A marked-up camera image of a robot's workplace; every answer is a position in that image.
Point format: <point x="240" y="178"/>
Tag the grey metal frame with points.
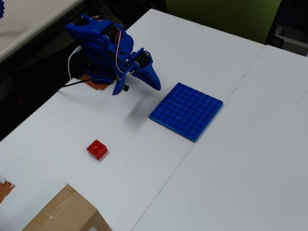
<point x="291" y="38"/>

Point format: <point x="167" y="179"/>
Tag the blue beaded object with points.
<point x="2" y="8"/>

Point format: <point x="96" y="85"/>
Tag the red 2x2 building block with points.
<point x="97" y="149"/>

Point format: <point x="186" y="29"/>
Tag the blue 3D-printed robot arm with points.
<point x="96" y="55"/>

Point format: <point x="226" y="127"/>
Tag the blue-mounted black wrist camera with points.
<point x="120" y="84"/>

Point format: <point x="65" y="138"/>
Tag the brown cardboard box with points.
<point x="67" y="211"/>

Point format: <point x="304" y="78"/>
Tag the blue 8x8 studded baseplate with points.
<point x="186" y="111"/>

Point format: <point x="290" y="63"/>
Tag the white side table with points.
<point x="29" y="21"/>

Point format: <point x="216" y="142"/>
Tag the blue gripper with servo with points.
<point x="147" y="70"/>

